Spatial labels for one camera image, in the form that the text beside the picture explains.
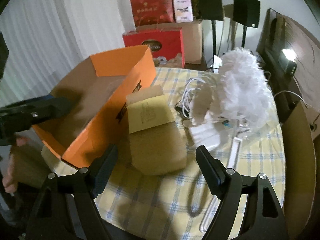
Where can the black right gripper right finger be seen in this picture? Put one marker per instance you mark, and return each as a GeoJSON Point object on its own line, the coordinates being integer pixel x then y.
{"type": "Point", "coordinates": [212, 170]}

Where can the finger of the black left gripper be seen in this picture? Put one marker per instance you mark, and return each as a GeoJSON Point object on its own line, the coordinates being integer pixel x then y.
{"type": "Point", "coordinates": [22, 115]}

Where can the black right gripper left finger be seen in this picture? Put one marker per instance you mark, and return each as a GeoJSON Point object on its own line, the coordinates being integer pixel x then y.
{"type": "Point", "coordinates": [101, 169]}

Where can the white square charger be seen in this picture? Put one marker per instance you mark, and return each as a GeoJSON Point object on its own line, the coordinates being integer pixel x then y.
{"type": "Point", "coordinates": [208, 135]}

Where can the orange cardboard box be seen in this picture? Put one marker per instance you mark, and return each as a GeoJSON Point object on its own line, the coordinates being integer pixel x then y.
{"type": "Point", "coordinates": [97, 89]}

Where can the white feather duster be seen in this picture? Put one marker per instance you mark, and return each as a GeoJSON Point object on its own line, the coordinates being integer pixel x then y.
{"type": "Point", "coordinates": [237, 97]}

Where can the person's left hand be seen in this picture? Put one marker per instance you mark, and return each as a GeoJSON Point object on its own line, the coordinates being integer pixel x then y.
{"type": "Point", "coordinates": [9, 180]}

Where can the yellow plaid bed sheet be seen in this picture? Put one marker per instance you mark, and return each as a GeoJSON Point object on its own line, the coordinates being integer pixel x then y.
{"type": "Point", "coordinates": [172, 206]}

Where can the brown cardboard box right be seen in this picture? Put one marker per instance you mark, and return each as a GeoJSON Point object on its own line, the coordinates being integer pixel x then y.
{"type": "Point", "coordinates": [301, 146]}

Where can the bright bedside lamp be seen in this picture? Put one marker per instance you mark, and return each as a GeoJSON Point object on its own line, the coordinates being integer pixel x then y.
{"type": "Point", "coordinates": [287, 60]}

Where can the red chocolate collection bag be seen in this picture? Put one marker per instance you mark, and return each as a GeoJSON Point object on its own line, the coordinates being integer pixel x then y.
{"type": "Point", "coordinates": [166, 45]}

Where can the brown wooden headboard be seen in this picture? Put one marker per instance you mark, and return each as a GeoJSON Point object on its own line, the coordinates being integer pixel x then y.
{"type": "Point", "coordinates": [282, 32]}

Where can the large brown cardboard box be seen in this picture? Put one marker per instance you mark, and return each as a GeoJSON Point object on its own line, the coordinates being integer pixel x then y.
{"type": "Point", "coordinates": [192, 38]}

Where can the red gift bag upper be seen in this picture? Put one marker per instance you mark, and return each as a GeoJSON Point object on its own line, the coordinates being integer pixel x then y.
{"type": "Point", "coordinates": [146, 12]}

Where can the black speaker right on stand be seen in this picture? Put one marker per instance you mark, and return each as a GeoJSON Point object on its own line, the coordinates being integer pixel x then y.
{"type": "Point", "coordinates": [246, 13]}

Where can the black speaker on stand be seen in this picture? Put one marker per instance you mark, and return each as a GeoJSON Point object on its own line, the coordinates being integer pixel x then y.
{"type": "Point", "coordinates": [246, 13]}
{"type": "Point", "coordinates": [212, 10]}

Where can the pink tissue pack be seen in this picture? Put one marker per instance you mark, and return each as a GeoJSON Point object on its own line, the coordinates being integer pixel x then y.
{"type": "Point", "coordinates": [183, 11]}

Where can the black speaker left on stand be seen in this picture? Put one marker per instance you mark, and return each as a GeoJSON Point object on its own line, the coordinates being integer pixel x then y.
{"type": "Point", "coordinates": [212, 10]}

